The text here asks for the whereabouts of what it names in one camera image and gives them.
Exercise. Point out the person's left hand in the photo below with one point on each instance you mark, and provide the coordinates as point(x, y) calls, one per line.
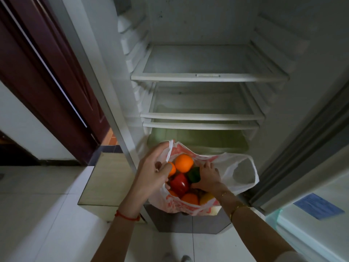
point(148, 174)

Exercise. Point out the person's right hand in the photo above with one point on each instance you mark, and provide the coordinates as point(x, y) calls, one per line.
point(210, 178)

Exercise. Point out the green bell pepper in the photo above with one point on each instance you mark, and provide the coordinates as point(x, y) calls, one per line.
point(194, 174)

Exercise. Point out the yellow bell pepper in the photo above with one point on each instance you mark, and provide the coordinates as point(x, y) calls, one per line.
point(206, 198)

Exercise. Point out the orange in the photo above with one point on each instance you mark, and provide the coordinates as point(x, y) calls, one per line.
point(173, 169)
point(184, 163)
point(173, 193)
point(190, 199)

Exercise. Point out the white red-printed plastic bag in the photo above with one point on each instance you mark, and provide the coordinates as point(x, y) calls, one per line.
point(234, 171)

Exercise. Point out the red bell pepper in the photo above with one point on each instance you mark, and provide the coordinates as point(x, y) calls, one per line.
point(179, 185)

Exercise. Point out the dark red refrigerator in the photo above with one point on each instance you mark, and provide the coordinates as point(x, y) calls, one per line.
point(300, 92)

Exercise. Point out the person's right forearm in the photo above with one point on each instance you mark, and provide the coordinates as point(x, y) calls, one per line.
point(253, 234)

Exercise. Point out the beige small cabinet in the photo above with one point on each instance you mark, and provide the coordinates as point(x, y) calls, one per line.
point(106, 182)

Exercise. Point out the white crisper cover shelf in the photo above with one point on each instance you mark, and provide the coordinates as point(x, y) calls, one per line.
point(201, 126)

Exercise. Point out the narrow white glass shelf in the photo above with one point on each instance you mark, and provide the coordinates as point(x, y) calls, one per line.
point(201, 106)

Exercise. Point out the grey white shoe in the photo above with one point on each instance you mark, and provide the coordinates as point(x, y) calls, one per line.
point(186, 259)
point(169, 257)

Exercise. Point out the clear bottom door bin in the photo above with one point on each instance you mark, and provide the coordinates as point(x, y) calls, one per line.
point(300, 242)

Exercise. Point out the blue inner door sticker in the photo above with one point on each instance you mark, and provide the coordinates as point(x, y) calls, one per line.
point(319, 206)

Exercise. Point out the wide white glass shelf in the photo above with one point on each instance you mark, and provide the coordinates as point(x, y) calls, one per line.
point(204, 62)

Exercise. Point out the dark sliding door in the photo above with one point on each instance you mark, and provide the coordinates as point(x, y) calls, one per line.
point(13, 152)

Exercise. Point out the dark wooden door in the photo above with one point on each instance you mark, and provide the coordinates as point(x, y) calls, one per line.
point(60, 65)

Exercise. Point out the dark wooden door frame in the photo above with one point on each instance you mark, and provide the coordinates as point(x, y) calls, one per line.
point(32, 92)

